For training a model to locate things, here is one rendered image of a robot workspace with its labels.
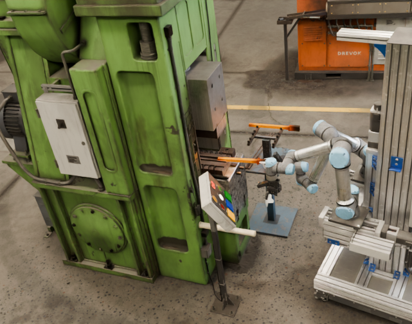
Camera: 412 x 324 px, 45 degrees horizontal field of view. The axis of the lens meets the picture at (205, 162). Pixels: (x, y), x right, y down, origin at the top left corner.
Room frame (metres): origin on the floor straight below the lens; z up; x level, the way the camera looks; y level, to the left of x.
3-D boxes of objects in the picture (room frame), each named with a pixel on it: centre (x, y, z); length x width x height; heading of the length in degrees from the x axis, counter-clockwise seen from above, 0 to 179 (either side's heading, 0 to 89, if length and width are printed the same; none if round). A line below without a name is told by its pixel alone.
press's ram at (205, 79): (3.30, 0.01, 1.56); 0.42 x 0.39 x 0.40; 64
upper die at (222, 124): (3.26, 0.03, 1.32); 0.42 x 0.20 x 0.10; 64
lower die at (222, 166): (3.26, 0.03, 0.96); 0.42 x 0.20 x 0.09; 64
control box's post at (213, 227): (2.63, 0.02, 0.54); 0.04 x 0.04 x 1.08; 64
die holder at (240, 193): (3.31, 0.02, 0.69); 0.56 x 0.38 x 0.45; 64
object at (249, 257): (3.14, -0.20, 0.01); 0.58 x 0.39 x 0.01; 154
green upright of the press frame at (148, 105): (3.06, 0.29, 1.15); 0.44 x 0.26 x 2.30; 64
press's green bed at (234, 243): (3.31, 0.02, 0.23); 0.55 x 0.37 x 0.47; 64
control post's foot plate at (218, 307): (2.63, 0.02, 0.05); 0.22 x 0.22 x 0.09; 64
